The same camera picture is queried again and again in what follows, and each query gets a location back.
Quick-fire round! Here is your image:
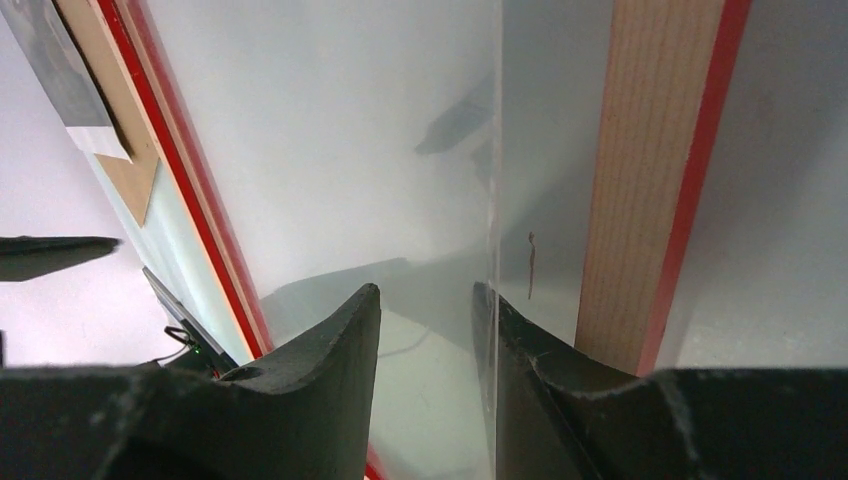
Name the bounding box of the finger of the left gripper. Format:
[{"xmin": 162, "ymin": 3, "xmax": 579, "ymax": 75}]
[{"xmin": 1, "ymin": 236, "xmax": 121, "ymax": 282}]

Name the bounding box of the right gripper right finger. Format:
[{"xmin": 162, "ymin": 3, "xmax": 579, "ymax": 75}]
[{"xmin": 472, "ymin": 283, "xmax": 847, "ymax": 479}]

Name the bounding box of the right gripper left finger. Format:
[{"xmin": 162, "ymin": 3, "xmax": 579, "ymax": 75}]
[{"xmin": 1, "ymin": 283, "xmax": 381, "ymax": 479}]

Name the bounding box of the brown backing board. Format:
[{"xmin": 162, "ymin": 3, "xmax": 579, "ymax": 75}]
[{"xmin": 55, "ymin": 1, "xmax": 160, "ymax": 226}]

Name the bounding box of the landscape photo print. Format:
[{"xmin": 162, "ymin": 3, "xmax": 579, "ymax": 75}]
[{"xmin": 1, "ymin": 0, "xmax": 131, "ymax": 162}]

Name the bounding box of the clear acrylic sheet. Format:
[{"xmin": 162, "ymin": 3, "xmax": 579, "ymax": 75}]
[{"xmin": 140, "ymin": 1, "xmax": 496, "ymax": 479}]

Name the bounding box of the red wooden picture frame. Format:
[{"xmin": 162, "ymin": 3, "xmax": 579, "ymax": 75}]
[{"xmin": 86, "ymin": 0, "xmax": 754, "ymax": 480}]

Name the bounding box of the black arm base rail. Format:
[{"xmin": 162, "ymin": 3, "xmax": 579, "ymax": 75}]
[{"xmin": 142, "ymin": 267, "xmax": 238, "ymax": 379}]

